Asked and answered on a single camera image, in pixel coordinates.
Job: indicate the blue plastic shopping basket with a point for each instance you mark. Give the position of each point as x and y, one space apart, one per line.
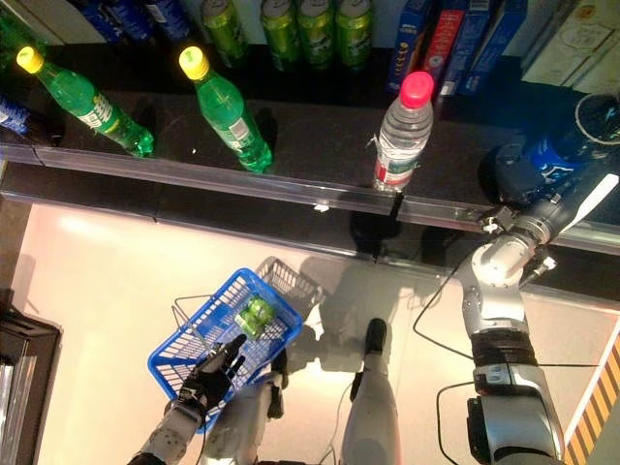
169 353

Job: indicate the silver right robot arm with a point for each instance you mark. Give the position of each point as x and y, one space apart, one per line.
499 261

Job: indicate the black shelf board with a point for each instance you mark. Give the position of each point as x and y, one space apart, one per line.
315 135
242 203

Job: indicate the blue cardboard box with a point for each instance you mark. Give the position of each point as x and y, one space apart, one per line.
472 43
506 43
407 43

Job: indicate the yellow black hazard tape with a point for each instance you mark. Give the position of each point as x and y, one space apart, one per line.
596 416

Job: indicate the dark corner display unit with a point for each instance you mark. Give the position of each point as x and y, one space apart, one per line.
29 363

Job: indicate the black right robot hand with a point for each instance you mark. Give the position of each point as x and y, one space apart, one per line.
562 198

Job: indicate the silver right robot leg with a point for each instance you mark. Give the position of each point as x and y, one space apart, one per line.
373 412

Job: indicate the red cardboard box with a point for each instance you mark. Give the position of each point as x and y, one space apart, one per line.
443 43

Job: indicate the cream white box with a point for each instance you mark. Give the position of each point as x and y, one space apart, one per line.
562 39
600 68

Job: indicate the white paper scrap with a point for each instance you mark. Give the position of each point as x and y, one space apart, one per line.
320 208

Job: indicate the green sprite bottle yellow cap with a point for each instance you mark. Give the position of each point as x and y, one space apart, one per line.
227 111
92 109
14 34

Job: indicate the water bottle pink cap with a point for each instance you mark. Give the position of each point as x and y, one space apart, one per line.
402 135

